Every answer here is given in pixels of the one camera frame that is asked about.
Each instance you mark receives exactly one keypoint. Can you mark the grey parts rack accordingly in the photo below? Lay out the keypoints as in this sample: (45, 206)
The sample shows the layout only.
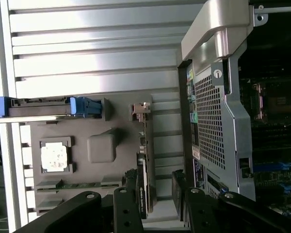
(126, 148)

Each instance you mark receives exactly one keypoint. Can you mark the green motherboard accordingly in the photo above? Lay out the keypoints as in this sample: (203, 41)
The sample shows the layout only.
(276, 140)

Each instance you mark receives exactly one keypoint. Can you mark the hard disk in blue caddy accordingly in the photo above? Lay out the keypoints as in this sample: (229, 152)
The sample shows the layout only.
(80, 106)

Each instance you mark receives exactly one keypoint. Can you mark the CPU socket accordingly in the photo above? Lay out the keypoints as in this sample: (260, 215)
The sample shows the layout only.
(276, 99)

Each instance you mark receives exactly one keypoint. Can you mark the blue expansion slot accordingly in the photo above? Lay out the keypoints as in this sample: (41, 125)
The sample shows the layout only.
(269, 166)

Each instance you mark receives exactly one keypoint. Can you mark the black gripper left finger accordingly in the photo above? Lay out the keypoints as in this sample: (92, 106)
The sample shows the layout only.
(126, 208)

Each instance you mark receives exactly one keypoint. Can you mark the silver CPU chip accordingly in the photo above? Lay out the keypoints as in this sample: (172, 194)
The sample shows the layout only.
(54, 156)

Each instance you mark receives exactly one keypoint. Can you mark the open PC case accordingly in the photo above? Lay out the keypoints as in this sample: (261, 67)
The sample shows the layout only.
(208, 121)

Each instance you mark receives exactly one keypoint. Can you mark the green RAM stick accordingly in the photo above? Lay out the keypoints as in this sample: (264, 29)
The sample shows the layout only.
(82, 186)

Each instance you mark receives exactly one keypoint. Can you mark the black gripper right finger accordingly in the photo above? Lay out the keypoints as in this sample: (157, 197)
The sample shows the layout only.
(201, 211)

